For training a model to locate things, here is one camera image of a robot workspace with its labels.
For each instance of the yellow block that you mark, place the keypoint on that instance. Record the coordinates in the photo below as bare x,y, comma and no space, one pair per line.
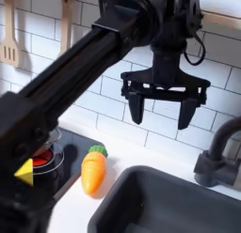
26,174

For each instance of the dark grey tap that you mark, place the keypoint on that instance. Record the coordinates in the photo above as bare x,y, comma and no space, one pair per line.
216,167

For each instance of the orange toy carrot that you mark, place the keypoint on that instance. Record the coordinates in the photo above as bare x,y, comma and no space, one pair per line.
92,174

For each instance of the black toy stove top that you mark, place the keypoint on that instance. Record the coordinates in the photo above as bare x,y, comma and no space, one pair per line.
75,161

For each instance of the wooden shelf cabinet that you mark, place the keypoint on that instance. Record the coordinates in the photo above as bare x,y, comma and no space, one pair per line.
226,20

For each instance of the dark grey sink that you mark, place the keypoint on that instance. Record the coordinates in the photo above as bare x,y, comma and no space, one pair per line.
163,205

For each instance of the wooden spoon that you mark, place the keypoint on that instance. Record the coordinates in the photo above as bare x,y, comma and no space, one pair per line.
66,23

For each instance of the wooden slotted spatula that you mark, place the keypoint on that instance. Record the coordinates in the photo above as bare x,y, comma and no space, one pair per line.
9,52

